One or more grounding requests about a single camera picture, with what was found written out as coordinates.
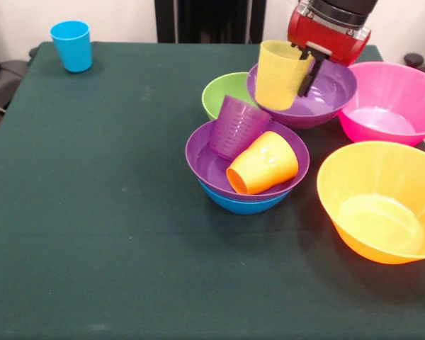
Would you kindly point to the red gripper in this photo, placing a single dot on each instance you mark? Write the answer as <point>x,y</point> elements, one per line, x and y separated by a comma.
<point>326,39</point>

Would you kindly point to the purple bowl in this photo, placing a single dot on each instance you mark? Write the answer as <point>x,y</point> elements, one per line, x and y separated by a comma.
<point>326,92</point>
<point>202,163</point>

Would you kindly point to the yellow cup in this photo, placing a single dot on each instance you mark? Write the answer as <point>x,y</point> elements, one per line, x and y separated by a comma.
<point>278,78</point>

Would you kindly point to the purple cup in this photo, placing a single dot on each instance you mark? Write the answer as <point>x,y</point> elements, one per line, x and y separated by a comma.
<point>237,127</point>

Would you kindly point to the orange cup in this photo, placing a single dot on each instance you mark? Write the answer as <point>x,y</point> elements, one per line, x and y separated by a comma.
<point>276,156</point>
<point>241,180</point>

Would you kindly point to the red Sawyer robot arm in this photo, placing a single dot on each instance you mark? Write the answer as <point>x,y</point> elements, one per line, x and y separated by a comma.
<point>343,8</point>

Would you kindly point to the green bowl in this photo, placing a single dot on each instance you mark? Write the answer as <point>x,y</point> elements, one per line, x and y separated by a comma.
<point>219,92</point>

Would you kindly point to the pink bowl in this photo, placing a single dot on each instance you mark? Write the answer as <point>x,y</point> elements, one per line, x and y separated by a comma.
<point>393,106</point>

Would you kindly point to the black office chair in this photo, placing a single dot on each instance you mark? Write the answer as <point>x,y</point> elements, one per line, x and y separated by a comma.
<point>3,81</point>
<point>419,65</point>

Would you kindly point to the blue bowl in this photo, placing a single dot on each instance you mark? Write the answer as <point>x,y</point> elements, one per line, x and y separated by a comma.
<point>244,207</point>

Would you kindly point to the orange bowl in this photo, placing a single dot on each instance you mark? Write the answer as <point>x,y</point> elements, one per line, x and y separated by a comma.
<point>379,212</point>

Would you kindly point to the blue cup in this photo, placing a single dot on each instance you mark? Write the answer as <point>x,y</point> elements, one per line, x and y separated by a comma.
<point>72,46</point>

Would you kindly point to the dark green table cloth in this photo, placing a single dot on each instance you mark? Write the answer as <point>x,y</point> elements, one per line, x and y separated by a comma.
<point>92,230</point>

